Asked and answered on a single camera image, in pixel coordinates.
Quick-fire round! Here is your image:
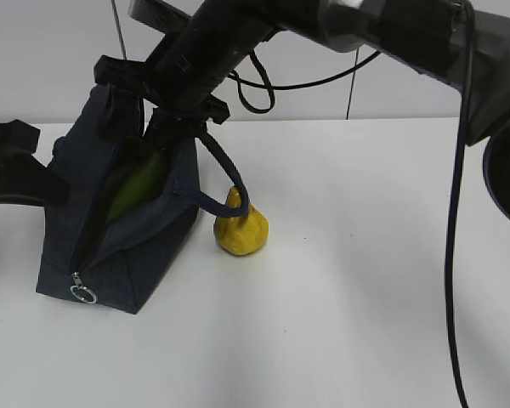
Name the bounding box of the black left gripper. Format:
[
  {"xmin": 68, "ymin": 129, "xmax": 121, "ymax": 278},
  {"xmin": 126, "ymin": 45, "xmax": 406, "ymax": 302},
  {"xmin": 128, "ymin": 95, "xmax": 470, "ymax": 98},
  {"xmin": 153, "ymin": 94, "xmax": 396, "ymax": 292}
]
[{"xmin": 0, "ymin": 120, "xmax": 70, "ymax": 207}]

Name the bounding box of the dark blue zippered lunch bag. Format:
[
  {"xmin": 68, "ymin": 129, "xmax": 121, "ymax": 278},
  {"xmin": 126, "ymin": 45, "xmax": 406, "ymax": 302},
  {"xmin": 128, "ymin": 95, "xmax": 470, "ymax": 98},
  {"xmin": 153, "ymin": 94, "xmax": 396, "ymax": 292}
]
[{"xmin": 36, "ymin": 85, "xmax": 250, "ymax": 314}]

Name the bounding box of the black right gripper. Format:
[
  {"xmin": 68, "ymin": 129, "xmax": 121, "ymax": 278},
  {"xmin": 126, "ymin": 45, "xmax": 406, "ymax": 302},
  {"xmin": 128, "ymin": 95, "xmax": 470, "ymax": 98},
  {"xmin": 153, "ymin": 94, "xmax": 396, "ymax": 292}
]
[{"xmin": 93, "ymin": 55, "xmax": 230, "ymax": 150}]

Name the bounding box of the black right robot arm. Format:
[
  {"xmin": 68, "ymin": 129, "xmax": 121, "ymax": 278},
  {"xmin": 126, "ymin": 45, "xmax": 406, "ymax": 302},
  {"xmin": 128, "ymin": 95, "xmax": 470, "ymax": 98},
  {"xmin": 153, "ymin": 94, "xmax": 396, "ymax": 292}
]
[{"xmin": 94, "ymin": 1, "xmax": 510, "ymax": 219}]

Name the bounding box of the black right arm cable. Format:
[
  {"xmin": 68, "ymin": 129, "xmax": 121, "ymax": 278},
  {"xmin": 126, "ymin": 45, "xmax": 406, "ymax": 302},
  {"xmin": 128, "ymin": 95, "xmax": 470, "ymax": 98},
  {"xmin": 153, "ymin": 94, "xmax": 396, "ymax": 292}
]
[{"xmin": 229, "ymin": 0, "xmax": 477, "ymax": 408}]

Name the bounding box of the yellow pear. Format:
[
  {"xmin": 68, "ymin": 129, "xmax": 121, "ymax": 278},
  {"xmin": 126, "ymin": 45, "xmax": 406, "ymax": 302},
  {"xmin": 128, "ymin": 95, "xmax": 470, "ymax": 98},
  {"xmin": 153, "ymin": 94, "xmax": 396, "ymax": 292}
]
[{"xmin": 213, "ymin": 204, "xmax": 269, "ymax": 257}]

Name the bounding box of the green cucumber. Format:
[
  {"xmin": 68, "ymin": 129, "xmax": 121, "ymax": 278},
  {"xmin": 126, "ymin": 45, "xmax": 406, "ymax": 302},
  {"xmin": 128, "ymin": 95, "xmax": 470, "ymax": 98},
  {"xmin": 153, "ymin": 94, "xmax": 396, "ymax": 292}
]
[{"xmin": 105, "ymin": 151, "xmax": 169, "ymax": 224}]

